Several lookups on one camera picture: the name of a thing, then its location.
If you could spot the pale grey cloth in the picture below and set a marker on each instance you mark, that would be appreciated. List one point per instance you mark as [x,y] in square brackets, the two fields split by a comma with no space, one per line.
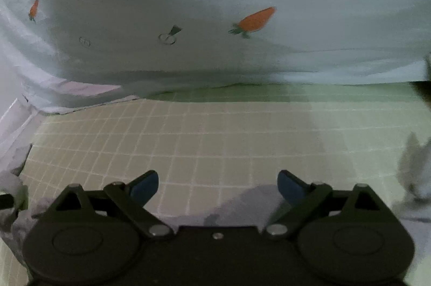
[414,171]

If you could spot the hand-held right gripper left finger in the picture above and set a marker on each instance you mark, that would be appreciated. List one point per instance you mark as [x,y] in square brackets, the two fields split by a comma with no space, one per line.
[147,186]

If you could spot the grey garment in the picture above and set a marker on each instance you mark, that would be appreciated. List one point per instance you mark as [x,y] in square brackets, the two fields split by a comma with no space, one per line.
[242,202]

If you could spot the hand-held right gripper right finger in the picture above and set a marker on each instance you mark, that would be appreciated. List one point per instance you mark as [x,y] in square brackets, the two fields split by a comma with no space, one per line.
[287,185]

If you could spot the green grid cutting mat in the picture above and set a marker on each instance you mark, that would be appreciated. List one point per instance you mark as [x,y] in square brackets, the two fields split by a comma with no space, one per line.
[202,138]

